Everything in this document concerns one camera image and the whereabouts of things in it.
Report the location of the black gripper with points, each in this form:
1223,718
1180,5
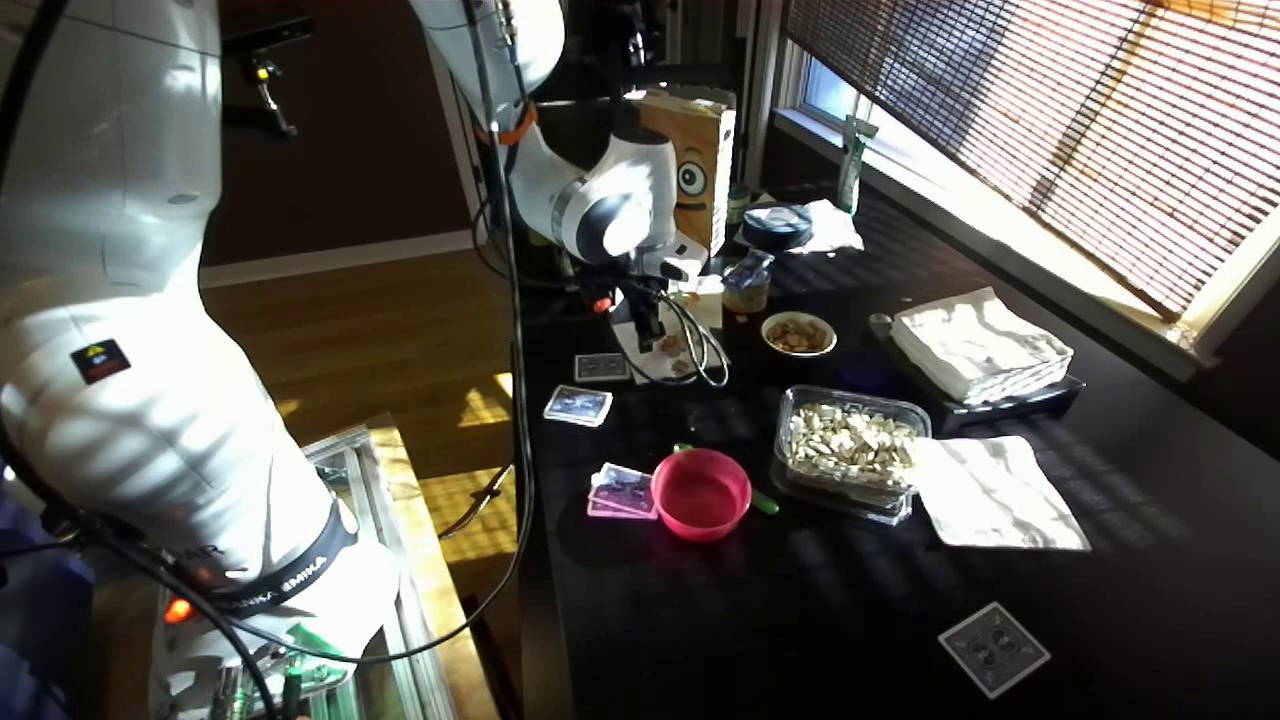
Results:
641,301

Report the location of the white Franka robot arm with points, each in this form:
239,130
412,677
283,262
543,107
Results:
121,334

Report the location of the brown slatted window blind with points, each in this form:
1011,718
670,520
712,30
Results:
1067,123

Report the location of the orange cardboard box with face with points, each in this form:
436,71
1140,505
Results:
706,145

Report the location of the purple back playing card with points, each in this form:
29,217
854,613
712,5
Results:
618,493

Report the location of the crumpled white paper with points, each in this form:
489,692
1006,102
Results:
835,227

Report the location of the clear plastic snack container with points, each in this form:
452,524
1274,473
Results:
848,446

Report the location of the white paper napkin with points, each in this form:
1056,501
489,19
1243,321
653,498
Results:
994,493

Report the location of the green plastic spoon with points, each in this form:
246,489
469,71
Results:
771,505

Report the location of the small bowl with snack pieces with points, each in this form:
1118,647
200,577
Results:
796,334

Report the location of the pink plastic bowl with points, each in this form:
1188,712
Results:
702,498

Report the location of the black round container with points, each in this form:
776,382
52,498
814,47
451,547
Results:
776,227

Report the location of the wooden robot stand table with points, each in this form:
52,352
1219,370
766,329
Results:
412,534

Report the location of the green white tube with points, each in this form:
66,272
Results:
854,161

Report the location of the white serviette with orange print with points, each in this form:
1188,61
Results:
696,301

